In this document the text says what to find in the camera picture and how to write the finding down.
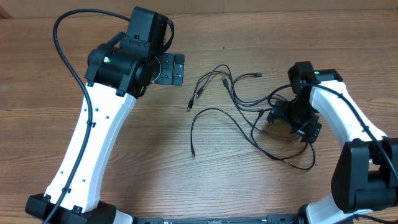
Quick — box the black usb cable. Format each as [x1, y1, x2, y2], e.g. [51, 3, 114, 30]
[186, 63, 312, 161]

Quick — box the black thin audio cable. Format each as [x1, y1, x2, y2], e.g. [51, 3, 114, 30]
[190, 107, 317, 171]

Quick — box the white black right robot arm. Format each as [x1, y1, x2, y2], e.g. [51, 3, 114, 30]
[267, 61, 397, 223]

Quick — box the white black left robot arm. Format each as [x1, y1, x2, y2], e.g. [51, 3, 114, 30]
[25, 7, 185, 223]

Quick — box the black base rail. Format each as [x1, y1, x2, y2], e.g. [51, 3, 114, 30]
[132, 214, 308, 224]

